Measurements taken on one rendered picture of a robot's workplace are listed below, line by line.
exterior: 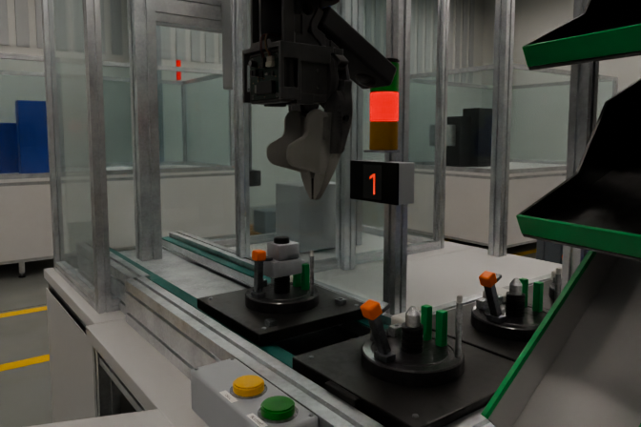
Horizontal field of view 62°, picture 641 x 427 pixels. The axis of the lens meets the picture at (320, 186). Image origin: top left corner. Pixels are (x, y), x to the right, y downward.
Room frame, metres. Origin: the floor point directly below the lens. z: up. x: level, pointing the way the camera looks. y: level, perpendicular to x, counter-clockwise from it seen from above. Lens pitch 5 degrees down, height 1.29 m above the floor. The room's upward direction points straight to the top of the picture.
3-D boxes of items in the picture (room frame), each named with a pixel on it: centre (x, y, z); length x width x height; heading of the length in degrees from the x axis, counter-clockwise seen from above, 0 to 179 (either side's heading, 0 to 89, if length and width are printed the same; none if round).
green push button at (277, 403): (0.60, 0.05, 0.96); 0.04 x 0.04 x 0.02
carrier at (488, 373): (0.71, -0.13, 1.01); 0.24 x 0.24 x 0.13; 37
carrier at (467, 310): (0.86, -0.32, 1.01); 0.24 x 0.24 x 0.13; 37
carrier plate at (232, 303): (0.99, 0.07, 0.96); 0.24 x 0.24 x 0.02; 37
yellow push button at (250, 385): (0.65, 0.09, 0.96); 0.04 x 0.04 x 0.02
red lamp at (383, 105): (0.94, -0.11, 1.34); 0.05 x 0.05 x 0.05
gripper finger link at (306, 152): (0.53, 0.01, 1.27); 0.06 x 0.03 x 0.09; 127
